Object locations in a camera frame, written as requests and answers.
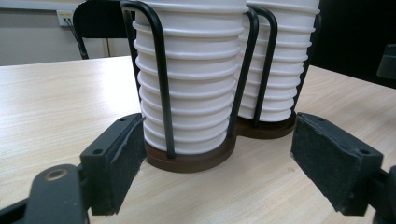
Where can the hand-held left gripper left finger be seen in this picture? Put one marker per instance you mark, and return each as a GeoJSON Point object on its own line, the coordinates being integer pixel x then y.
{"type": "Point", "coordinates": [109, 165]}

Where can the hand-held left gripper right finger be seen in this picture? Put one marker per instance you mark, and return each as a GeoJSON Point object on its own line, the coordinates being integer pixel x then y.
{"type": "Point", "coordinates": [330, 161]}

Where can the stack of white paper cups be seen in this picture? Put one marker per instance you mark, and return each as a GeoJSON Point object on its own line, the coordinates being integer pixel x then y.
{"type": "Point", "coordinates": [199, 77]}
{"type": "Point", "coordinates": [286, 62]}

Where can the dark grey device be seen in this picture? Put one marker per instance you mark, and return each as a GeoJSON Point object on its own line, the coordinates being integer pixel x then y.
{"type": "Point", "coordinates": [387, 63]}

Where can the black chair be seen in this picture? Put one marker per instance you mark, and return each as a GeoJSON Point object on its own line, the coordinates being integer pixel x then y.
{"type": "Point", "coordinates": [99, 21]}

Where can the white wall socket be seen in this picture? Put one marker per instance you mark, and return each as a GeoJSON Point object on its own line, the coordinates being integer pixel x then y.
{"type": "Point", "coordinates": [62, 15]}

